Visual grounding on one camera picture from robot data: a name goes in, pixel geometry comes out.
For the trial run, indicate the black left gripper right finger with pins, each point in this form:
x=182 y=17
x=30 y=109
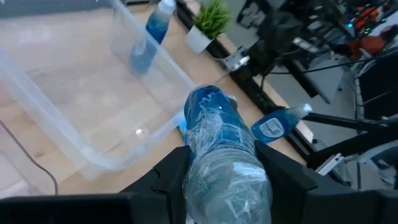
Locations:
x=280 y=180

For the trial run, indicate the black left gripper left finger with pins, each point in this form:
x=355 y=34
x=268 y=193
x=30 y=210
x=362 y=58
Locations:
x=174 y=168

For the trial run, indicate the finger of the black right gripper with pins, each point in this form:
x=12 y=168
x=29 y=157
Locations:
x=342 y=119
x=357 y=146

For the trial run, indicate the blue dish soap bottle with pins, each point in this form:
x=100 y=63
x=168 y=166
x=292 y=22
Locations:
x=273 y=127
x=152 y=40
x=217 y=149

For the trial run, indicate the tall clear plastic bin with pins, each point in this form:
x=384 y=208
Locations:
x=77 y=93

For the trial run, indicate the green plant in white pot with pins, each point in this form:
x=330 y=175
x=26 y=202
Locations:
x=211 y=25

